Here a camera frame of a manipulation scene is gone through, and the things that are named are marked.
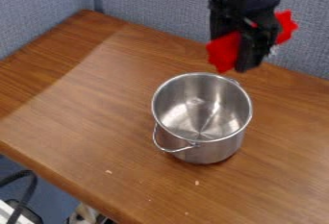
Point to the red rectangular block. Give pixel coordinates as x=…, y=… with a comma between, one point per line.
x=223, y=48

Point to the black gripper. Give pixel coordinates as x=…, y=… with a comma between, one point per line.
x=258, y=29

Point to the white object under table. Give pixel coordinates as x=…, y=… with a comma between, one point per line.
x=86, y=215

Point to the stainless steel pot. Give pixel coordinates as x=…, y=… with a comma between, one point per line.
x=202, y=111

